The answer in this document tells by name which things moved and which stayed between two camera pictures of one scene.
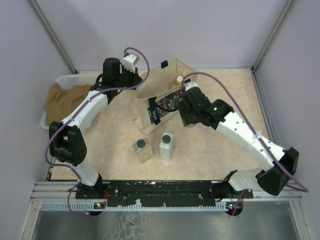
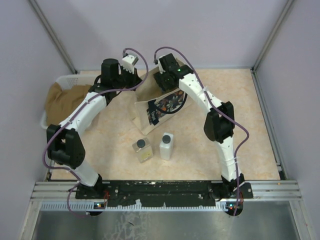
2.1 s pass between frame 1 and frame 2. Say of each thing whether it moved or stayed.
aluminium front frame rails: stayed
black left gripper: stayed
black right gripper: moved
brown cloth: stayed
